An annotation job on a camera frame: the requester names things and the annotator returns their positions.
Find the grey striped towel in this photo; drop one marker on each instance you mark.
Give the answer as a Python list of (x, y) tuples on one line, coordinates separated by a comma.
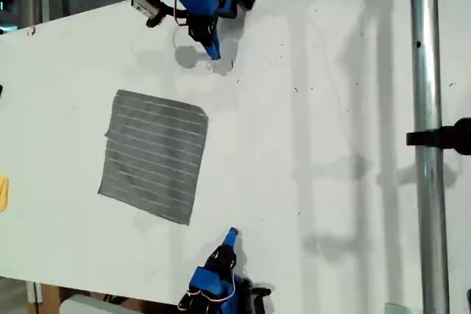
[(154, 156)]

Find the white box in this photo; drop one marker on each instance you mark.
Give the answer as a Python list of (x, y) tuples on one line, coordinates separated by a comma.
[(92, 306)]

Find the wooden table leg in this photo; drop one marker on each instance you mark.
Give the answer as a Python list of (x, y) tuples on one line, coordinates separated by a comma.
[(48, 299)]

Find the yellow object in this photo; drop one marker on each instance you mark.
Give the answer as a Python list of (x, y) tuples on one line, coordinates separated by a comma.
[(3, 194)]

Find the black clamp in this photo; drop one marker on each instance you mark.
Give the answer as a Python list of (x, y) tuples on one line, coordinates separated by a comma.
[(441, 136)]

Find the short black camera stalk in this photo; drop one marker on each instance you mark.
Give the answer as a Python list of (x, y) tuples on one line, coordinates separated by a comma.
[(162, 12)]

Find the steel post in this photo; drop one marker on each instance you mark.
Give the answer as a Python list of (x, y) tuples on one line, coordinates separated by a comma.
[(428, 108)]

